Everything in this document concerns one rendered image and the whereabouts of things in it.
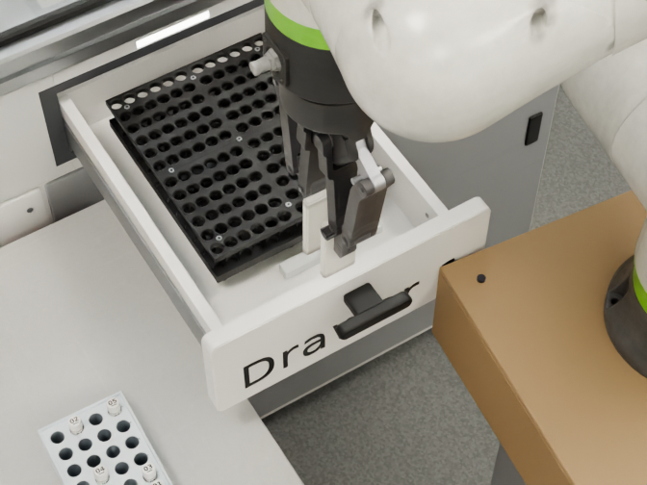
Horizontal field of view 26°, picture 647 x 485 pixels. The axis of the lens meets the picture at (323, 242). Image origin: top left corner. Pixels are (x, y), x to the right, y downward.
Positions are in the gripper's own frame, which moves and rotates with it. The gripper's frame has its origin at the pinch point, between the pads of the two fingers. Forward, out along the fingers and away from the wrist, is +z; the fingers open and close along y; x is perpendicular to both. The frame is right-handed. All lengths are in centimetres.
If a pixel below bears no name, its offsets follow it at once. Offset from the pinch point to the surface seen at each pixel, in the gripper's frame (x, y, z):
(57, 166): -11.0, -34.5, 21.9
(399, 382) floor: 34, -31, 103
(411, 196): 14.9, -8.8, 15.5
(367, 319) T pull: 2.5, 2.5, 11.8
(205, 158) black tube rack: -0.4, -21.4, 13.2
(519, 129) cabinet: 52, -34, 55
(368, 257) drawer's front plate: 5.5, -2.1, 10.2
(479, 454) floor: 38, -14, 103
